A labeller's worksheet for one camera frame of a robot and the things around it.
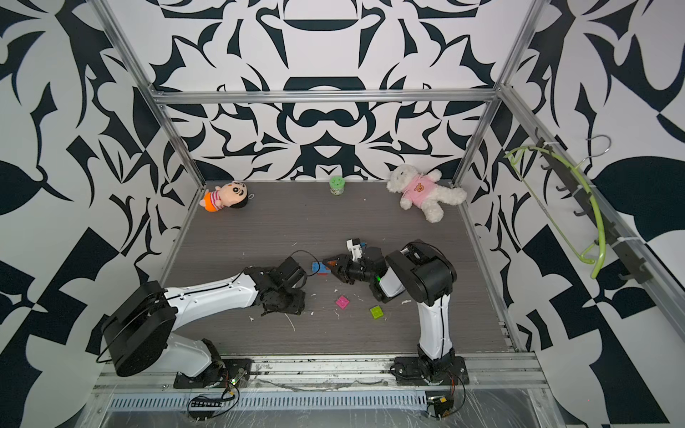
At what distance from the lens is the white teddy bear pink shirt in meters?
1.04

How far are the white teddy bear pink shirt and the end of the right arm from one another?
31cm

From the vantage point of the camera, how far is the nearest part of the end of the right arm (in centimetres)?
79

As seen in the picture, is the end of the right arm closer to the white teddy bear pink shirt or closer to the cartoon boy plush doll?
the white teddy bear pink shirt
